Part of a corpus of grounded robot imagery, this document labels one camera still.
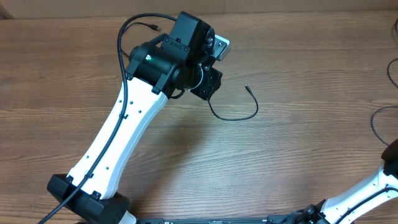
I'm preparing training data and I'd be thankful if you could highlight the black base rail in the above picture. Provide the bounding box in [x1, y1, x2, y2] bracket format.
[137, 213, 300, 224]

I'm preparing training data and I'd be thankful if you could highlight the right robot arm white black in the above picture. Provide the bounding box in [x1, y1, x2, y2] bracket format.
[294, 141, 397, 223]

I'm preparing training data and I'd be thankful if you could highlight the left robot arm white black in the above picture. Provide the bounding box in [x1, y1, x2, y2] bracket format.
[47, 12, 231, 223]

